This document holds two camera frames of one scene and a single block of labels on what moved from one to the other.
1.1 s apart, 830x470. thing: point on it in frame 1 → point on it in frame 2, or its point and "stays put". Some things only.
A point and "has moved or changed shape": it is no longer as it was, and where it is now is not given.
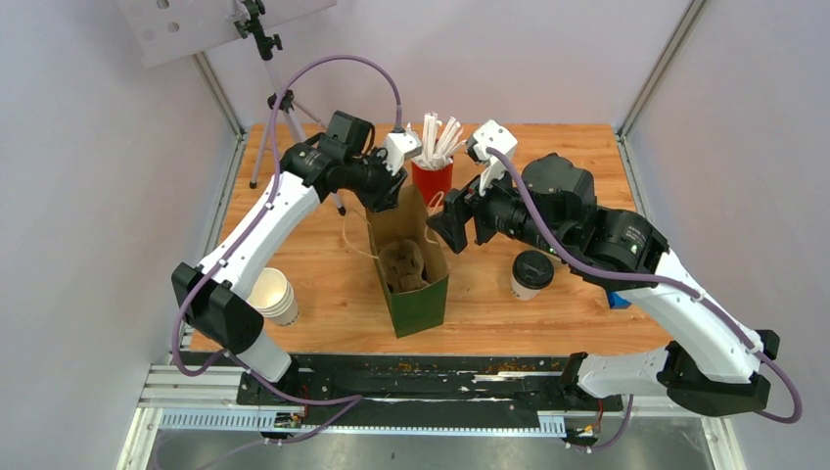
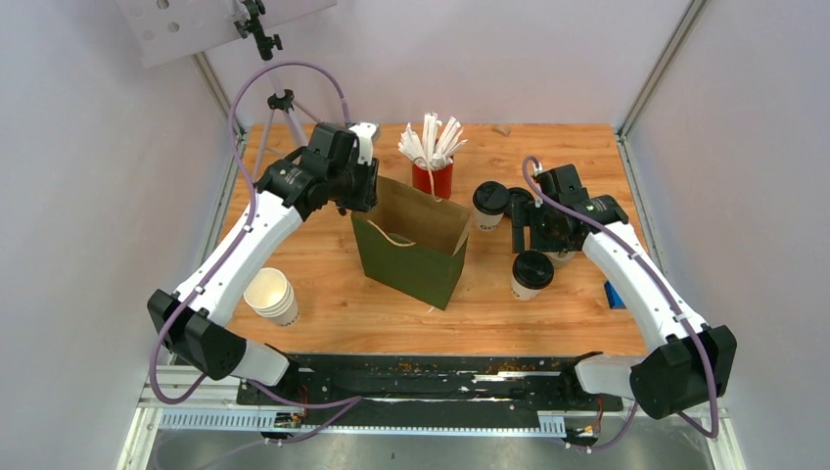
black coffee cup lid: (532, 269) stays put
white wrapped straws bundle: (438, 150) stays put
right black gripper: (459, 206) → (535, 242)
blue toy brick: (616, 302) stays put
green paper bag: (412, 258) has moved or changed shape
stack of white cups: (273, 296) stays put
